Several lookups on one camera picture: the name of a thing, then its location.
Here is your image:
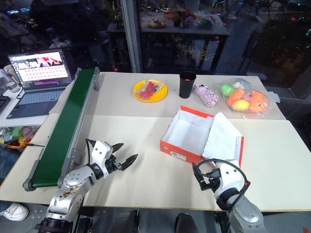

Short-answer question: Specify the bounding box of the pink plush toy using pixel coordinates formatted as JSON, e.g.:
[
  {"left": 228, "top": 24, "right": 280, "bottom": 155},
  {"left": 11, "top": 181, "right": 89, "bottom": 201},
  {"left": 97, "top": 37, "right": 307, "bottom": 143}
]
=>
[{"left": 194, "top": 83, "right": 219, "bottom": 108}]

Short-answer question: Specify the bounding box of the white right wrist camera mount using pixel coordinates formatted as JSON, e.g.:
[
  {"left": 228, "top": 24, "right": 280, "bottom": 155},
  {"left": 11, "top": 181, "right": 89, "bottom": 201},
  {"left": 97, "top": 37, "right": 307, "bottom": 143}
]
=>
[{"left": 213, "top": 159, "right": 246, "bottom": 198}]

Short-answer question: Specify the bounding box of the dark rounded shape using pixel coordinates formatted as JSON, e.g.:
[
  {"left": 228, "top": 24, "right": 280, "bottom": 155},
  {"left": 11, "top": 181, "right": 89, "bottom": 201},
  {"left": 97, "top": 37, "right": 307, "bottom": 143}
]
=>
[{"left": 174, "top": 213, "right": 198, "bottom": 233}]

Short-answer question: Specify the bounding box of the clear bag of toys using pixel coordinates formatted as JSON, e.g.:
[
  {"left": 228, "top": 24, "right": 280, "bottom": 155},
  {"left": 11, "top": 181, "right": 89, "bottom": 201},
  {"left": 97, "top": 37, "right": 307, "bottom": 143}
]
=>
[{"left": 216, "top": 78, "right": 273, "bottom": 117}]

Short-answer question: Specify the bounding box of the orange bagged item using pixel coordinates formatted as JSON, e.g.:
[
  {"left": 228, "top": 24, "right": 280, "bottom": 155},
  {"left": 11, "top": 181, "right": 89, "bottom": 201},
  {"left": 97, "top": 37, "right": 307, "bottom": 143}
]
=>
[{"left": 164, "top": 10, "right": 185, "bottom": 21}]

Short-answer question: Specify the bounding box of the orange shoebox with lid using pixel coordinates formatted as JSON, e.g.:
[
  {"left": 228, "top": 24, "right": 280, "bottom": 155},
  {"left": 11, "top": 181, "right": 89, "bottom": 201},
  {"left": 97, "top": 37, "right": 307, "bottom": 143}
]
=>
[{"left": 159, "top": 105, "right": 245, "bottom": 168}]

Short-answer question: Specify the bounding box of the yellow bagged item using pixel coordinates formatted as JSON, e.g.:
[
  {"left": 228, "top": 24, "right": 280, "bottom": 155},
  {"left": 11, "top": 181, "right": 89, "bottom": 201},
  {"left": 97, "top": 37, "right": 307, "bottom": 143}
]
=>
[{"left": 147, "top": 18, "right": 168, "bottom": 29}]

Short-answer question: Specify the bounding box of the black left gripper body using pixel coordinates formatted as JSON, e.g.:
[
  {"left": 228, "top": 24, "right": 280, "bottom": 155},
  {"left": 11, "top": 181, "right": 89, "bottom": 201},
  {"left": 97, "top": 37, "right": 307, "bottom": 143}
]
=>
[{"left": 105, "top": 156, "right": 123, "bottom": 174}]

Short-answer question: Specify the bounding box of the white sneaker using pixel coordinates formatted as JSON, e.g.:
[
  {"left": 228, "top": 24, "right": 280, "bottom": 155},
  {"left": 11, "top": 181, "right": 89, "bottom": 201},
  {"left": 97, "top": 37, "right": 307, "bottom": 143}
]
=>
[{"left": 0, "top": 202, "right": 30, "bottom": 222}]

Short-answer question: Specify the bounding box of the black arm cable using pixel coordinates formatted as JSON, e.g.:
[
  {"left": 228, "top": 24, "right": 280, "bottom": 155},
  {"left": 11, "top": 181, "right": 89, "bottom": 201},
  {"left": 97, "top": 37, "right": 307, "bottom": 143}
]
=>
[
  {"left": 196, "top": 158, "right": 251, "bottom": 207},
  {"left": 85, "top": 138, "right": 97, "bottom": 166}
]

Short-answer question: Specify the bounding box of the dark background table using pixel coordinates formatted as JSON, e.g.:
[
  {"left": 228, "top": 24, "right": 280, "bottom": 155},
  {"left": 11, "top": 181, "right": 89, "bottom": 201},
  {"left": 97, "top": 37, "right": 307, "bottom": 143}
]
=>
[{"left": 106, "top": 14, "right": 231, "bottom": 72}]

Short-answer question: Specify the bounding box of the pile of colourful toys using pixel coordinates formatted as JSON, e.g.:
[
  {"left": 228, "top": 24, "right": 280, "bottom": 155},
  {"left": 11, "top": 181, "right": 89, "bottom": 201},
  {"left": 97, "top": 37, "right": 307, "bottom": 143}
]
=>
[{"left": 0, "top": 125, "right": 41, "bottom": 149}]

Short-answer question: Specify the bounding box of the green conveyor belt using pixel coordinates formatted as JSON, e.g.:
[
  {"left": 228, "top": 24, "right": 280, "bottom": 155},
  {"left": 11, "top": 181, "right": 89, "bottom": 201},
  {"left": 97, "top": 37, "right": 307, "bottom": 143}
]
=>
[{"left": 22, "top": 67, "right": 101, "bottom": 192}]

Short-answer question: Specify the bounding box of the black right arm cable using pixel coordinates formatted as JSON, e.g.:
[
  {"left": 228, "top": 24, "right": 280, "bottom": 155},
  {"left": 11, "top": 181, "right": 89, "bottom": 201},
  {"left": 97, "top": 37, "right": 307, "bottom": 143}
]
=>
[{"left": 196, "top": 158, "right": 251, "bottom": 207}]

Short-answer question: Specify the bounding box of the clear glass jar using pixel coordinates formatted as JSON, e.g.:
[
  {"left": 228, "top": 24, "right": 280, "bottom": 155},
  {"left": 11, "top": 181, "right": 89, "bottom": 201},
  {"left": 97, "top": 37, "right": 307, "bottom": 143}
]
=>
[{"left": 0, "top": 64, "right": 23, "bottom": 94}]

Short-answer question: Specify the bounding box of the black cup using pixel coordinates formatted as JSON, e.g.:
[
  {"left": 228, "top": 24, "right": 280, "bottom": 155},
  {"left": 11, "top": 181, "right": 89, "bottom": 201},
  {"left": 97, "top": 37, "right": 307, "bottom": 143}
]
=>
[{"left": 179, "top": 71, "right": 197, "bottom": 99}]

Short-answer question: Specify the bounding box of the grey laptop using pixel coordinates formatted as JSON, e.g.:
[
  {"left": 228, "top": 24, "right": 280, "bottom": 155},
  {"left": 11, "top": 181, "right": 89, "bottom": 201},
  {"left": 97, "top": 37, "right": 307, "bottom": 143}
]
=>
[{"left": 5, "top": 49, "right": 74, "bottom": 120}]

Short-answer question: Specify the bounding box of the orange fish toy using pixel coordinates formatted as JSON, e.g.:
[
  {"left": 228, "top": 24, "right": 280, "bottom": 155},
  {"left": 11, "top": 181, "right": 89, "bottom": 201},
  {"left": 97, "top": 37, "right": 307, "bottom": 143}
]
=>
[{"left": 227, "top": 88, "right": 269, "bottom": 113}]

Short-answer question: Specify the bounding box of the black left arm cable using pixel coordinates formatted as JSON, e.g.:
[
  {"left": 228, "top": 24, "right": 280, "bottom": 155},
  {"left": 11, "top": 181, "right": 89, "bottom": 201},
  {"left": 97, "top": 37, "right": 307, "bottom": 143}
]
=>
[{"left": 85, "top": 138, "right": 97, "bottom": 166}]

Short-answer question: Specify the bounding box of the white wrapping paper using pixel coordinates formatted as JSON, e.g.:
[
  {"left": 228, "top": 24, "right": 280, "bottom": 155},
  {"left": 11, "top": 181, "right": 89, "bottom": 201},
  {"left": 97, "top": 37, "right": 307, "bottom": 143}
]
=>
[{"left": 167, "top": 112, "right": 241, "bottom": 160}]

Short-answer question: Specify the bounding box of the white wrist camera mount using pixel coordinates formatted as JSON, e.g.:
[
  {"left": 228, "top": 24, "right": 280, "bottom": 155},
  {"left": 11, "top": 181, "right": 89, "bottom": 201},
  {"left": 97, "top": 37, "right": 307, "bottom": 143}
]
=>
[
  {"left": 213, "top": 159, "right": 246, "bottom": 198},
  {"left": 90, "top": 140, "right": 115, "bottom": 176}
]

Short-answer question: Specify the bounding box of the green bagged item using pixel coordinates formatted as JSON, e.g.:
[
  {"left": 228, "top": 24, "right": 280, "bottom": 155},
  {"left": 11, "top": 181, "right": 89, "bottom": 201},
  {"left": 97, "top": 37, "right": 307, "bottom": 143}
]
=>
[{"left": 197, "top": 16, "right": 215, "bottom": 29}]

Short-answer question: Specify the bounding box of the red toy in plastic bag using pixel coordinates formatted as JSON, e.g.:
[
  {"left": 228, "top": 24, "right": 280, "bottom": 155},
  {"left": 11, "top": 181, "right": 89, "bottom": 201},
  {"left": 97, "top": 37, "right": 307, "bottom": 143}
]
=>
[{"left": 136, "top": 81, "right": 163, "bottom": 100}]

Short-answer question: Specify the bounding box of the grey metal post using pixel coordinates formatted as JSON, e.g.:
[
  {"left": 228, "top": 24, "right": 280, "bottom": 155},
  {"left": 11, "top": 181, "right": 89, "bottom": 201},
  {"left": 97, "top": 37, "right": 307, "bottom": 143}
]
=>
[{"left": 120, "top": 0, "right": 143, "bottom": 73}]

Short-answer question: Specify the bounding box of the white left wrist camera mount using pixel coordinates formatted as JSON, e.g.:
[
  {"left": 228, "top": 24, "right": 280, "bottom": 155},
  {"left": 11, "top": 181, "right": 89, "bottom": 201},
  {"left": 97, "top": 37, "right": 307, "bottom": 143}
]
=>
[{"left": 90, "top": 140, "right": 115, "bottom": 176}]

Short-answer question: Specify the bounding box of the green toy ball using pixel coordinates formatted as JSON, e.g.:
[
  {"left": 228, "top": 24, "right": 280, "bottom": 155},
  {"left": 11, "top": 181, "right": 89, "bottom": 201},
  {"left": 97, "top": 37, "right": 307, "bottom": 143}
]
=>
[{"left": 220, "top": 83, "right": 234, "bottom": 96}]

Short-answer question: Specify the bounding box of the yellow toy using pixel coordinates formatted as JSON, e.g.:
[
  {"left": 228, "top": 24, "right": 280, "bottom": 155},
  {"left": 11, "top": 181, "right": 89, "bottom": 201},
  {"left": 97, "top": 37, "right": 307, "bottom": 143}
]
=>
[{"left": 232, "top": 100, "right": 250, "bottom": 111}]

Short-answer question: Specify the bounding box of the yellow plate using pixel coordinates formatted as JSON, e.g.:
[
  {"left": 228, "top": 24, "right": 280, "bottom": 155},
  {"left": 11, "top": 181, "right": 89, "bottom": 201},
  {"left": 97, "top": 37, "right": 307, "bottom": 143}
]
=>
[{"left": 132, "top": 79, "right": 169, "bottom": 103}]

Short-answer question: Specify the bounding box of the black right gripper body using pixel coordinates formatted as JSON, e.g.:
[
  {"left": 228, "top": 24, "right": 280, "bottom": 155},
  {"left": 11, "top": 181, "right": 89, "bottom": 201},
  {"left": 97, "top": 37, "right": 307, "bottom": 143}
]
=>
[{"left": 202, "top": 168, "right": 222, "bottom": 193}]

